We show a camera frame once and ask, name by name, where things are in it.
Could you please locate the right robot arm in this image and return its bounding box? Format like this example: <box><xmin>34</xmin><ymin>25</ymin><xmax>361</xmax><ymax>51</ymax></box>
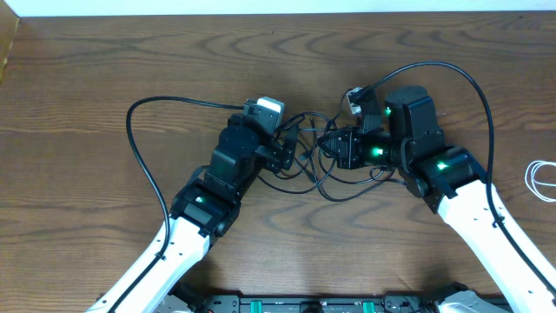
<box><xmin>318</xmin><ymin>86</ymin><xmax>555</xmax><ymax>312</ymax></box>

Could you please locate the white USB cable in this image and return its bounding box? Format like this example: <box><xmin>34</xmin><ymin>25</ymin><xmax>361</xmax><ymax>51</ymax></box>
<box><xmin>524</xmin><ymin>159</ymin><xmax>556</xmax><ymax>203</ymax></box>

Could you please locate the black USB cable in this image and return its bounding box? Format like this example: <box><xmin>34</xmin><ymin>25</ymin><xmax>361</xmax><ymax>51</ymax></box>
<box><xmin>255</xmin><ymin>89</ymin><xmax>407</xmax><ymax>203</ymax></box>

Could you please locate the left camera cable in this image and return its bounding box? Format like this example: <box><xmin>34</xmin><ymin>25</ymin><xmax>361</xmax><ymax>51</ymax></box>
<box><xmin>103</xmin><ymin>96</ymin><xmax>247</xmax><ymax>313</ymax></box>

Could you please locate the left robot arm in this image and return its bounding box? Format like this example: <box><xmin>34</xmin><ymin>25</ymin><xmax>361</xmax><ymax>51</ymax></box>
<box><xmin>89</xmin><ymin>114</ymin><xmax>299</xmax><ymax>312</ymax></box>

